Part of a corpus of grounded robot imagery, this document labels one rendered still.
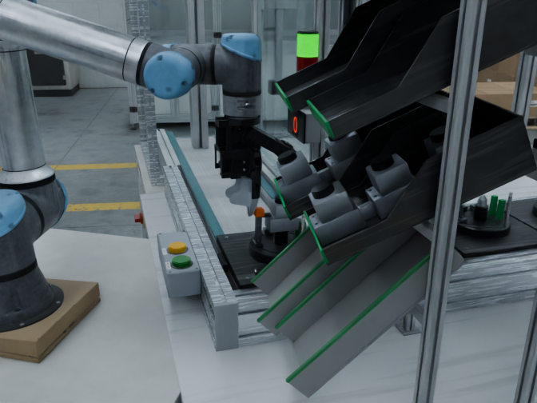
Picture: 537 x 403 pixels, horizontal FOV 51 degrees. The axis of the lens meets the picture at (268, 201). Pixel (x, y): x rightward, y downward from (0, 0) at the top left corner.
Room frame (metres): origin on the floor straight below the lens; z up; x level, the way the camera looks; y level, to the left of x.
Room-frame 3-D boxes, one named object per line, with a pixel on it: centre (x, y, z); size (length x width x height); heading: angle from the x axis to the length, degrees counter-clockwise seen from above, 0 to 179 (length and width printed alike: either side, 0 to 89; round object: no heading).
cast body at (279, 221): (1.11, -0.04, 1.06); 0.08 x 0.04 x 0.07; 106
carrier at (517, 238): (1.25, -0.51, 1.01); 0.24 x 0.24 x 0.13; 16
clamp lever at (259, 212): (1.10, 0.01, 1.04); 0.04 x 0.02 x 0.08; 106
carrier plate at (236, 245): (1.11, -0.03, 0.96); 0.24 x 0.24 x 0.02; 16
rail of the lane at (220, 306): (1.33, 0.20, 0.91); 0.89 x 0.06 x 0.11; 16
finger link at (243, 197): (1.07, 0.05, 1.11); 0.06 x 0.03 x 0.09; 106
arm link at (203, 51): (1.08, 0.15, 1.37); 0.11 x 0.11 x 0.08; 85
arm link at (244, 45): (1.09, 0.06, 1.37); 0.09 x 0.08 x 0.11; 85
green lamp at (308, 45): (1.32, -0.09, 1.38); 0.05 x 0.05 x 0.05
